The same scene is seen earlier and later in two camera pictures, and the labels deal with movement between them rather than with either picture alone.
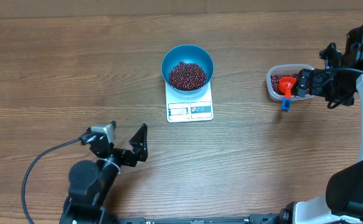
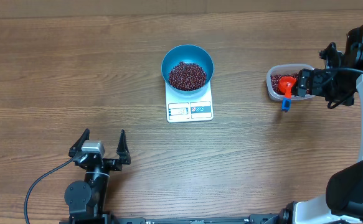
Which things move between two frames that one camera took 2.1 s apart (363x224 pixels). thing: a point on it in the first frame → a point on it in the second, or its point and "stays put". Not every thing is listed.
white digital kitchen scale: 181,109 stays put
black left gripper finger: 114,124 → 77,145
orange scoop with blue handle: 286,83 stays put
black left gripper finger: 139,141 → 122,149
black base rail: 255,219 stays put
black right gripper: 318,79 stays put
